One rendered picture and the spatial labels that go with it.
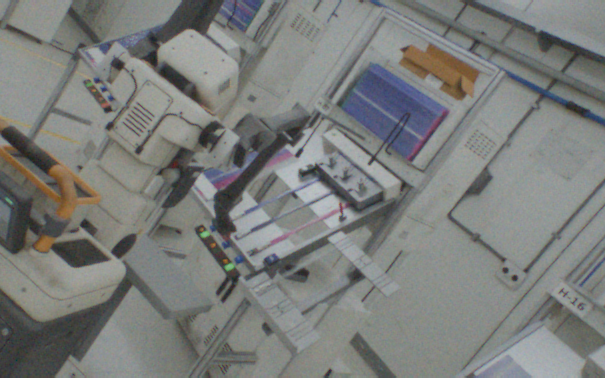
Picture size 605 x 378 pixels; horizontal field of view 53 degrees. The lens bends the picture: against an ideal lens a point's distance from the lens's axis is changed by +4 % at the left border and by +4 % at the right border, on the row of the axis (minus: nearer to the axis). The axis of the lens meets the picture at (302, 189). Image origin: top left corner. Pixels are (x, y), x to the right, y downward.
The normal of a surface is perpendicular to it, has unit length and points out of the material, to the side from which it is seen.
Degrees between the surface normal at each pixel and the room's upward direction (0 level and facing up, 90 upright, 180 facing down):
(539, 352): 44
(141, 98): 82
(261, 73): 90
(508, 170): 90
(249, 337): 90
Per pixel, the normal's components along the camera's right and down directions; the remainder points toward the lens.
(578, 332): -0.62, -0.25
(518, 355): -0.03, -0.74
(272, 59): 0.55, 0.54
